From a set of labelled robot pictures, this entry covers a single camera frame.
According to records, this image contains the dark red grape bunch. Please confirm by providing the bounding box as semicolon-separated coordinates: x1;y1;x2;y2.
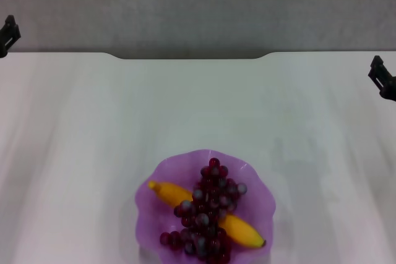
158;157;249;264

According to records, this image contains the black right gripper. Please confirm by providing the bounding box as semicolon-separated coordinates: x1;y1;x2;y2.
368;55;396;102

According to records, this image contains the yellow banana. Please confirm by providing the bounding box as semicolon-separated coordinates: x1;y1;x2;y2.
147;180;267;249

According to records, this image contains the purple wavy plastic plate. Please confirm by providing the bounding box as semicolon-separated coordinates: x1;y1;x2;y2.
134;148;276;264

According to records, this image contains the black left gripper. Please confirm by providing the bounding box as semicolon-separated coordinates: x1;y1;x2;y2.
0;14;22;59

